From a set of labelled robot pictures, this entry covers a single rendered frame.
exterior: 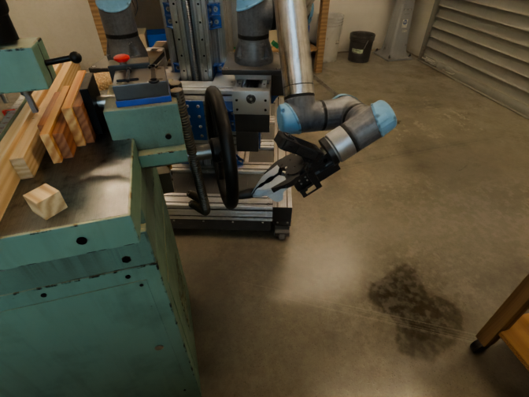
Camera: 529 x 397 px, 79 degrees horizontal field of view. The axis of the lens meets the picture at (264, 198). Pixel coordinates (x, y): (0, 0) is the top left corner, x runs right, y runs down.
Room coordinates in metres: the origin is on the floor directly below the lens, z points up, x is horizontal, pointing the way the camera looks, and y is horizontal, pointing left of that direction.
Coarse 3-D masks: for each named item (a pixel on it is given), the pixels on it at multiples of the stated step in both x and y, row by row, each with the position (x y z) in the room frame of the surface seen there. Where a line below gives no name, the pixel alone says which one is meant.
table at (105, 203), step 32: (64, 160) 0.48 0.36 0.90; (96, 160) 0.48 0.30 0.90; (128, 160) 0.48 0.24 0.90; (160, 160) 0.55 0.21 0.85; (64, 192) 0.39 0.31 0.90; (96, 192) 0.39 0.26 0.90; (128, 192) 0.39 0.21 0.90; (0, 224) 0.32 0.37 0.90; (32, 224) 0.32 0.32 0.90; (64, 224) 0.32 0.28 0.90; (96, 224) 0.33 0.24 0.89; (128, 224) 0.34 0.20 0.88; (0, 256) 0.29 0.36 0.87; (32, 256) 0.30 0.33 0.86; (64, 256) 0.31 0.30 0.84
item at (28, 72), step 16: (0, 48) 0.54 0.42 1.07; (16, 48) 0.55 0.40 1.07; (32, 48) 0.56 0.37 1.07; (0, 64) 0.54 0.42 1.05; (16, 64) 0.54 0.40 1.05; (32, 64) 0.55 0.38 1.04; (0, 80) 0.53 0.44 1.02; (16, 80) 0.54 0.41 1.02; (32, 80) 0.55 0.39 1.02; (48, 80) 0.56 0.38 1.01
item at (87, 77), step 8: (88, 80) 0.61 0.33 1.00; (80, 88) 0.57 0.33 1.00; (88, 88) 0.58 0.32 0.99; (96, 88) 0.64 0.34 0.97; (88, 96) 0.57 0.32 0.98; (96, 96) 0.61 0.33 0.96; (104, 96) 0.61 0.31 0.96; (112, 96) 0.62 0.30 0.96; (88, 104) 0.57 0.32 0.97; (96, 104) 0.59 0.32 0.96; (104, 104) 0.60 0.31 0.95; (88, 112) 0.57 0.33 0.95; (96, 112) 0.57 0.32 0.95; (96, 120) 0.57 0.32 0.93; (104, 120) 0.61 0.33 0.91; (96, 128) 0.57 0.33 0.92
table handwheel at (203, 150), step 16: (208, 96) 0.70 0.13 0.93; (208, 112) 0.77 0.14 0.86; (224, 112) 0.60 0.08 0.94; (208, 128) 0.78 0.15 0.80; (224, 128) 0.57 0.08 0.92; (208, 144) 0.66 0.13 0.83; (224, 144) 0.55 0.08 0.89; (224, 160) 0.54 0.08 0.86; (224, 176) 0.70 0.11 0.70; (224, 192) 0.65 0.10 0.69
